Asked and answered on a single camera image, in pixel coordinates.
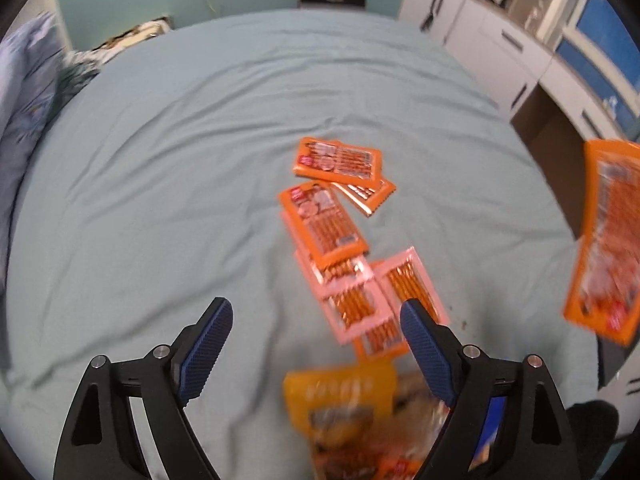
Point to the black chair back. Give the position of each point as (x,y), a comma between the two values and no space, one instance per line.
(330,0)

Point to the orange snack pouch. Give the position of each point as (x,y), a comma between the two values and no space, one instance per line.
(605,240)

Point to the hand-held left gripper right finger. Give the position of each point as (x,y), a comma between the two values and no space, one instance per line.
(427,355)

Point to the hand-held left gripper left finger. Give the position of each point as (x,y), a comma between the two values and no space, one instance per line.
(205,350)

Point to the white drawer cabinet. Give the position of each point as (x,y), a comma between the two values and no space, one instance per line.
(500,45)

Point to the pile of orange stick packets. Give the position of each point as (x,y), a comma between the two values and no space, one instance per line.
(325,225)

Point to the bed with grey-blue sheet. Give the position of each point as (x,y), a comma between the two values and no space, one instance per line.
(200,160)

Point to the green crumpled cloth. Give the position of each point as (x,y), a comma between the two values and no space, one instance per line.
(75,77)

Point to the blue white snack bag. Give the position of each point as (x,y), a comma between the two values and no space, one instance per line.
(490,425)

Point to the yellow snack packet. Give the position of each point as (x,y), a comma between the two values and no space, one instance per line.
(340,390)

